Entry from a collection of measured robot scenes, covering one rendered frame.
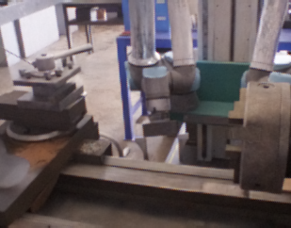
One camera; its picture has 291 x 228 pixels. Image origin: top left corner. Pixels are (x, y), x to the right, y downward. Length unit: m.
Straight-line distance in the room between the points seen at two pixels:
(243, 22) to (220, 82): 0.32
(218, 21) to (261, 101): 1.17
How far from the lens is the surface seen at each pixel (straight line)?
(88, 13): 4.96
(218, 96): 1.96
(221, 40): 1.95
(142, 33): 1.68
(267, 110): 0.78
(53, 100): 1.16
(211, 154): 2.19
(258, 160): 0.78
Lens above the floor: 1.52
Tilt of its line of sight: 26 degrees down
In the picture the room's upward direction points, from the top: 4 degrees counter-clockwise
